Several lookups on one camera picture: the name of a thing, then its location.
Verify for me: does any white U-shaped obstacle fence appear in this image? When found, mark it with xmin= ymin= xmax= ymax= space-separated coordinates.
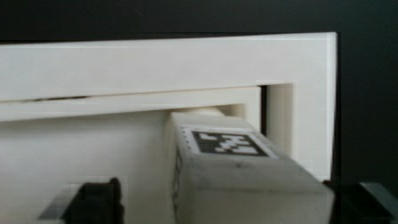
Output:
xmin=0 ymin=32 xmax=338 ymax=180

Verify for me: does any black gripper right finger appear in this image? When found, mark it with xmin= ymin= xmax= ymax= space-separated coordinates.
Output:
xmin=324 ymin=181 xmax=398 ymax=224

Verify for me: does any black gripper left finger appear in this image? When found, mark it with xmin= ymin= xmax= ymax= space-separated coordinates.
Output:
xmin=36 ymin=177 xmax=125 ymax=224

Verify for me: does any white square tabletop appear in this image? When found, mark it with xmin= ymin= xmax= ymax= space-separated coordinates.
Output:
xmin=0 ymin=87 xmax=262 ymax=224

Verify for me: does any white table leg with tag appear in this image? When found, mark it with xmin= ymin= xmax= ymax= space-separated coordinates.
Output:
xmin=171 ymin=112 xmax=335 ymax=224

